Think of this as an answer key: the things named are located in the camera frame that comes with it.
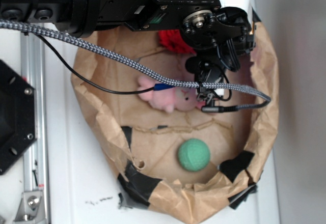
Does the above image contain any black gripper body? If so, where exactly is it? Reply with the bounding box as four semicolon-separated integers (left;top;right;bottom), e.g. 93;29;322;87
181;0;255;55

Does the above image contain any pink plush bunny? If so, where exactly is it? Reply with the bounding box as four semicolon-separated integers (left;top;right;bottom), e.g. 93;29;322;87
138;87;205;113

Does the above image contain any aluminium extrusion rail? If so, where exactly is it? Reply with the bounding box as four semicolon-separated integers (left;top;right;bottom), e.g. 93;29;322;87
13;34;51;223

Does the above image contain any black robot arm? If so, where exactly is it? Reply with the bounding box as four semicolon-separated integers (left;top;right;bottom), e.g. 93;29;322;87
1;0;255;55

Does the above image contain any brown paper bag tray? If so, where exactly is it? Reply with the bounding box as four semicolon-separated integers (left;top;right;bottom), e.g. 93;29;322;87
71;20;279;223

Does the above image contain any red crumpled paper flower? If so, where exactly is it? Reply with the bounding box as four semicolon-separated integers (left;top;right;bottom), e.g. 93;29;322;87
158;30;196;54

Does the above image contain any grey braided cable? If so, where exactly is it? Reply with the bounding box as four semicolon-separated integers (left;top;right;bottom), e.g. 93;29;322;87
0;19;271;107

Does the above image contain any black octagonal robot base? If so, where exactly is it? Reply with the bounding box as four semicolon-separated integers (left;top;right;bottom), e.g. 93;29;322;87
1;61;36;175

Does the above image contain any green foam ball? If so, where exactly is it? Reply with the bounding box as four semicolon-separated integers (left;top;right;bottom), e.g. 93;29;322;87
177;138;210;172

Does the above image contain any thin black cable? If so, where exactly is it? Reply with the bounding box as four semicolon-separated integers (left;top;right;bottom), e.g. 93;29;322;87
38;34;156;94

